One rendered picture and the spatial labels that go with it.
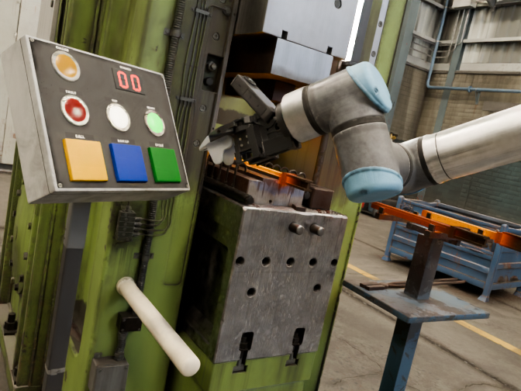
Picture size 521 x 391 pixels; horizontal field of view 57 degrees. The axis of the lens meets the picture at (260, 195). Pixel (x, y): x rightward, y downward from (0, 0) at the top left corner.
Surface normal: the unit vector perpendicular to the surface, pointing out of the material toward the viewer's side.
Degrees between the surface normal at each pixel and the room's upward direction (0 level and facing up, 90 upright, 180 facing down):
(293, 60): 90
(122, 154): 60
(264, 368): 90
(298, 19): 90
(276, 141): 90
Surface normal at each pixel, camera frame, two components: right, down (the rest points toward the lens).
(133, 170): 0.82, -0.28
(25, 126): -0.52, 0.01
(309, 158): -0.82, -0.09
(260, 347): 0.53, 0.22
